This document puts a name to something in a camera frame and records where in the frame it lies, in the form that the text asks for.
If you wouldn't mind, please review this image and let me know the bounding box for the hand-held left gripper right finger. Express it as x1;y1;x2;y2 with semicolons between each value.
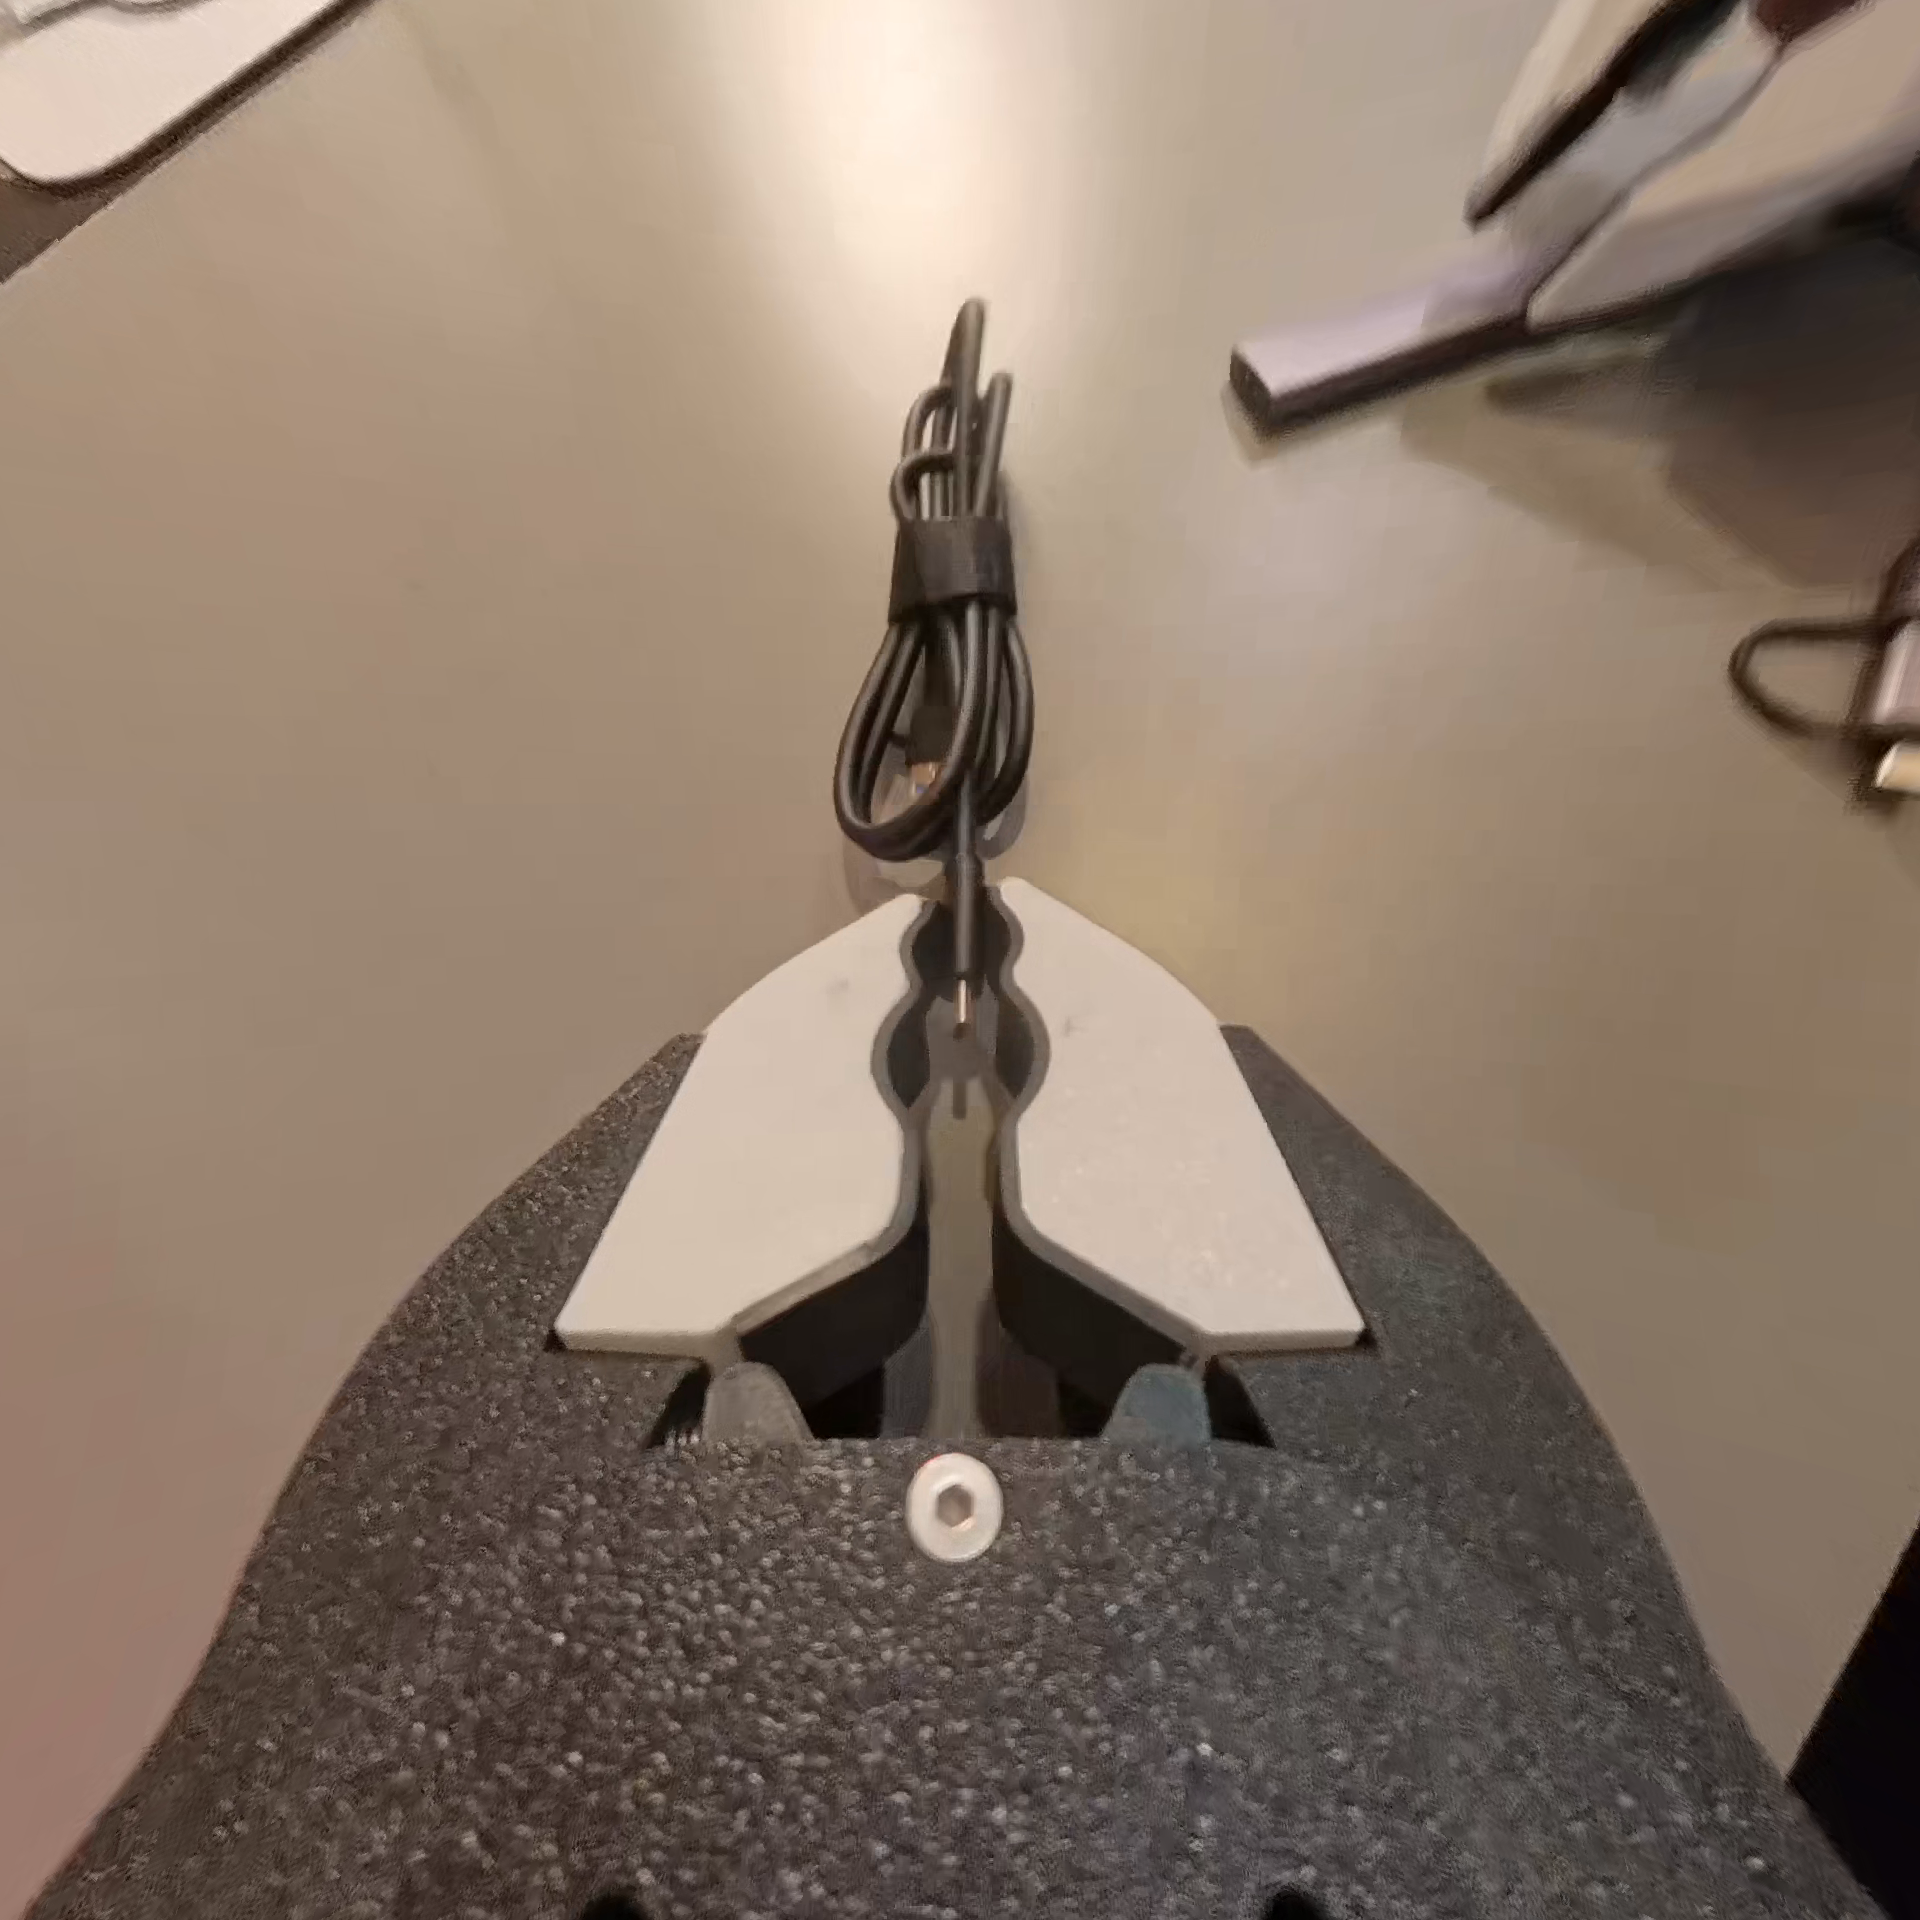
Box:
989;876;1370;1368

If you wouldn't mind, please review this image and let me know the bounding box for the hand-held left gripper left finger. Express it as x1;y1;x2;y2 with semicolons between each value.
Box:
551;891;942;1404

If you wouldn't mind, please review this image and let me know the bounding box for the black smooth cable bundle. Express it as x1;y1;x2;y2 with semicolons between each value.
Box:
832;294;1039;1051

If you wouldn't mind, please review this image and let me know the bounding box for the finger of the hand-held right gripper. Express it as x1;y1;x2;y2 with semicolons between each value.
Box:
1462;0;1766;227
1522;0;1920;336

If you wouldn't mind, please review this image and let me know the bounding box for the silver usb hub with cable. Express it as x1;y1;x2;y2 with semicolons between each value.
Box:
1229;239;1920;811

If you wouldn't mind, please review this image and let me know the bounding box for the white flat pad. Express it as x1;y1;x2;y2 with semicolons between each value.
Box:
0;0;378;192

